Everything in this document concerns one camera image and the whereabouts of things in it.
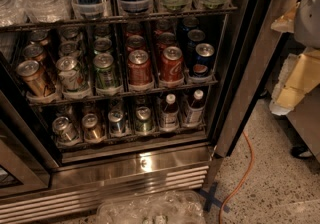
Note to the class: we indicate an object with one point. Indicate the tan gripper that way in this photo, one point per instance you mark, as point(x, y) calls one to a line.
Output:
point(308, 23)

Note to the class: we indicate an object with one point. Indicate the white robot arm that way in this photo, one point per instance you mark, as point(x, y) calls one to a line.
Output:
point(307, 24)

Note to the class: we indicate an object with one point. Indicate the open fridge door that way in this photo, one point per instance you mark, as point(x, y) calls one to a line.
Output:
point(257, 55)

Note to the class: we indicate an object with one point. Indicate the front blue pepsi can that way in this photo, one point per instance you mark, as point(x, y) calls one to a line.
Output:
point(202, 61)

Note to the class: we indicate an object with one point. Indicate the blue pepsi can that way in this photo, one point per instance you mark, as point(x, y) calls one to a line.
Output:
point(195, 37)
point(202, 61)

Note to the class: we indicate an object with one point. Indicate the front right red cola can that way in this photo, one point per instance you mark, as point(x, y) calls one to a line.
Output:
point(171, 64)

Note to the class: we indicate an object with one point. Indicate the front left red soda can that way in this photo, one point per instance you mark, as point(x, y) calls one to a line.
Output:
point(139, 65)

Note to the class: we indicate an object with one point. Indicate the bottom green can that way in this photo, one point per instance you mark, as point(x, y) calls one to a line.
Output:
point(143, 119)

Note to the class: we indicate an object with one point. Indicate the stainless steel drinks fridge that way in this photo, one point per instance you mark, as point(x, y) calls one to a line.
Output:
point(80, 178)

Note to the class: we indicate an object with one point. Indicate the bottom blue silver can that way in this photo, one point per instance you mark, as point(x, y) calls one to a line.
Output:
point(117, 121)

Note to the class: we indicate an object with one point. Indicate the front white green soda can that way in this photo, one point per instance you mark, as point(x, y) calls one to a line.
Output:
point(71, 74)

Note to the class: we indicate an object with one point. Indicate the bottom gold can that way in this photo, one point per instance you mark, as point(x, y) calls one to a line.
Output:
point(92, 127)

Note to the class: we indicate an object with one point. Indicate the bottom silver white can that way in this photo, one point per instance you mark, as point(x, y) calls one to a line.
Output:
point(64, 129)

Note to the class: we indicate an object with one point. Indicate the gold soda can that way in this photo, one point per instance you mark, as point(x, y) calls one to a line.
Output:
point(36, 78)
point(37, 52)

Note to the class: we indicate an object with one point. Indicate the front gold soda can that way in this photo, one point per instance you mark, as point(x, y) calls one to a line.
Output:
point(36, 78)

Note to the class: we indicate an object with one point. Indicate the right white cap bottle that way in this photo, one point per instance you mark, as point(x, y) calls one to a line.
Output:
point(194, 107)

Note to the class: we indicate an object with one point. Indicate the white cap bottle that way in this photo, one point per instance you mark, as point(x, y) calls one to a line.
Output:
point(194, 107)
point(169, 112)

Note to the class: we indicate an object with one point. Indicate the left white cap bottle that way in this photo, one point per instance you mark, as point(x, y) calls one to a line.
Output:
point(169, 112)

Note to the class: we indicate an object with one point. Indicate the blue tape cross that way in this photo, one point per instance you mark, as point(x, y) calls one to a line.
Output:
point(209, 196)

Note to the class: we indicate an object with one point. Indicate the clear plastic wrap pack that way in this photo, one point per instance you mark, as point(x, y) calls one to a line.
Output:
point(174, 207)

